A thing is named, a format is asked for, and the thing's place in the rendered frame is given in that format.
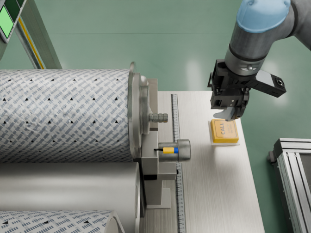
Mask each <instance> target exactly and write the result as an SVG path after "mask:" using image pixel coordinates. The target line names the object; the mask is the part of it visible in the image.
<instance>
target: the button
mask: <svg viewBox="0 0 311 233"><path fill-rule="evenodd" d="M211 131H212V138H213V143H237V142H238V140H239V136H238V131H237V127H236V121H235V120H234V121H231V122H227V121H225V119H212V120H211Z"/></svg>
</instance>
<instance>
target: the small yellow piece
mask: <svg viewBox="0 0 311 233"><path fill-rule="evenodd" d="M154 150H155V151H163V153H178V148H177V147H174V148H173V147H164V148H163V149H160V148H156V149H154Z"/></svg>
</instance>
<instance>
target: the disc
mask: <svg viewBox="0 0 311 233"><path fill-rule="evenodd" d="M135 73H137V66H136V63H135V62H134V61H132V62H131V65H130V72H129V89H128V122H129V140H130V150H131V156H132V158H133V159H135V158H136V157H137V150H138V148H137V147H135V141H134V127H133V86H134V75H135Z"/></svg>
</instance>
